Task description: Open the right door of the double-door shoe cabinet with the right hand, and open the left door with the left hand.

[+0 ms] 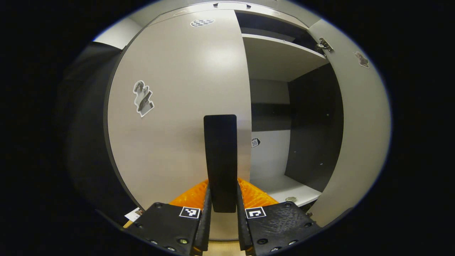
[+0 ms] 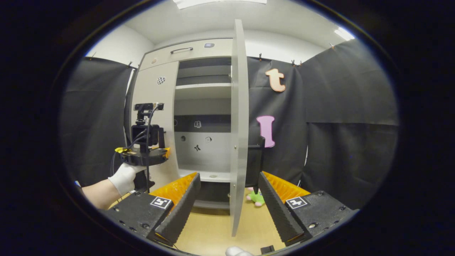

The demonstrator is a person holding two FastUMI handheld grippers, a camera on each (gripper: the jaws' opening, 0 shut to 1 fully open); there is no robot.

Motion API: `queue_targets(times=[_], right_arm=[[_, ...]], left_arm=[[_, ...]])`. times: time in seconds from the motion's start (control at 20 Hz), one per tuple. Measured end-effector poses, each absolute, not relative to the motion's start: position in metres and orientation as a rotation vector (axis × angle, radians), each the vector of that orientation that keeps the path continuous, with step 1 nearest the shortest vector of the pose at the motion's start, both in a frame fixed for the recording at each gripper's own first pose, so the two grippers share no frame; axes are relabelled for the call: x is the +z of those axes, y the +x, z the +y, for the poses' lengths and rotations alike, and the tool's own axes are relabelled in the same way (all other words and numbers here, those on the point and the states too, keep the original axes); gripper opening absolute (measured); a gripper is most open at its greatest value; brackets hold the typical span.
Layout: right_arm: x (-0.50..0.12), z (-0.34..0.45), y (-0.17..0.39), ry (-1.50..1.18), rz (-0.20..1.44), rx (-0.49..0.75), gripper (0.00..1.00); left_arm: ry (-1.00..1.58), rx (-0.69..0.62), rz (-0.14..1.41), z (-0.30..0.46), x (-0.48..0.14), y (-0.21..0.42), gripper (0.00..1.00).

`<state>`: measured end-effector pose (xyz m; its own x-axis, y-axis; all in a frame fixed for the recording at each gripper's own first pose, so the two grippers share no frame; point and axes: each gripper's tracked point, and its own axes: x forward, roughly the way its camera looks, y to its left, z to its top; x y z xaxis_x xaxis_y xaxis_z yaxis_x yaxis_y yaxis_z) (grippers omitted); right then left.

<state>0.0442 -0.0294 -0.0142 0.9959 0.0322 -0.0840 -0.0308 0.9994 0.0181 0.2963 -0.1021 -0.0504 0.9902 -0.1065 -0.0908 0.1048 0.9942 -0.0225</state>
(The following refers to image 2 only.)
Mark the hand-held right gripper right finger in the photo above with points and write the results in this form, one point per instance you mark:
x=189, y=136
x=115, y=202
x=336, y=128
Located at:
x=279, y=213

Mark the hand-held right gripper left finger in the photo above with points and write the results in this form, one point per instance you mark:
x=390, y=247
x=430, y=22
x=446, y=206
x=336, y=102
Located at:
x=181, y=213

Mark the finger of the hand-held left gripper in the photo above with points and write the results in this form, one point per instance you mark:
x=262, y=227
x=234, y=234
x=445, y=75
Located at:
x=166, y=153

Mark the beige double-door shoe cabinet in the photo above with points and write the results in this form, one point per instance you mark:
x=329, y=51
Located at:
x=206, y=156

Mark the beige cabinet door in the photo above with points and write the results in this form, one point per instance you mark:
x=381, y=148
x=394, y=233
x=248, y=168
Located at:
x=156, y=92
x=239, y=106

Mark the beige cabinet drawer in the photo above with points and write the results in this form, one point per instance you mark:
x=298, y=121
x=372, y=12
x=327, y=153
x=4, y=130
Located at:
x=199, y=53

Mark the green plush toy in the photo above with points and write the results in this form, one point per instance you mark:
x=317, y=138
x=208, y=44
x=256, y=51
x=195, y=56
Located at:
x=257, y=198

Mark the black backdrop cloth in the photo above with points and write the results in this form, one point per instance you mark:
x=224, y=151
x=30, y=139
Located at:
x=337, y=106

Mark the ceiling light panel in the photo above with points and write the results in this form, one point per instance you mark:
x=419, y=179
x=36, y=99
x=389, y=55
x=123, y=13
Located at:
x=344, y=33
x=220, y=3

